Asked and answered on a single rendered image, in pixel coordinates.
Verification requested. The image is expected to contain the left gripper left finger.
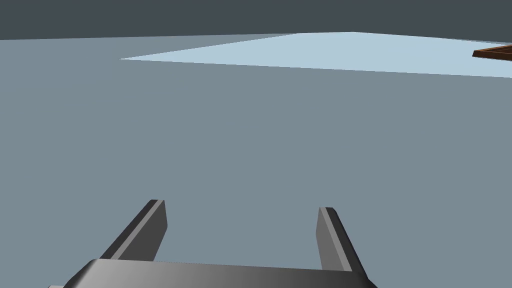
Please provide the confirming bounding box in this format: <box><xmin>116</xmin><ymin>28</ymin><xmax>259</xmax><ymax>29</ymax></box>
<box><xmin>99</xmin><ymin>198</ymin><xmax>169</xmax><ymax>263</ymax></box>

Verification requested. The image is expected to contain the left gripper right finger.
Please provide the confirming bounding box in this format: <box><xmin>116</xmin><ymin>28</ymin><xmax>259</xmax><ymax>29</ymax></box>
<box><xmin>315</xmin><ymin>206</ymin><xmax>369</xmax><ymax>280</ymax></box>

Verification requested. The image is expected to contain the brown wooden furniture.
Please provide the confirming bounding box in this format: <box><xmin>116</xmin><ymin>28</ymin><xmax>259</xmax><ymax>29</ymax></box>
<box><xmin>471</xmin><ymin>44</ymin><xmax>512</xmax><ymax>62</ymax></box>

